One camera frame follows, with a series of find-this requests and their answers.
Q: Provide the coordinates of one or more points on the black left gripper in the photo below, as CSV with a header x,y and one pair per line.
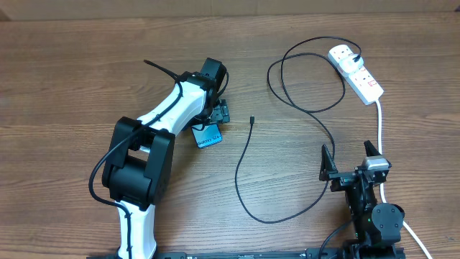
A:
x,y
219,112

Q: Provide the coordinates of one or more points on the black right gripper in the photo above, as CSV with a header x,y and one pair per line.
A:
x,y
342,178

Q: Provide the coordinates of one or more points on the Galaxy S24+ smartphone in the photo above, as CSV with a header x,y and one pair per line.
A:
x,y
206,136

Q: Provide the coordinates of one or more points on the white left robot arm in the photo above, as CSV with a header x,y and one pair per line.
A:
x,y
137,167

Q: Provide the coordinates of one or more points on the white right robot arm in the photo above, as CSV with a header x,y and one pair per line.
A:
x,y
377,225

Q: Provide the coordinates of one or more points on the white USB charger plug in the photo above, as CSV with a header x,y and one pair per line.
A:
x,y
350,64

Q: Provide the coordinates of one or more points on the white power strip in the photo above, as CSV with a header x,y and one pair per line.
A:
x,y
362,82

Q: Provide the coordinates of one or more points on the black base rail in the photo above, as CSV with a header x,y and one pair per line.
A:
x,y
310,253

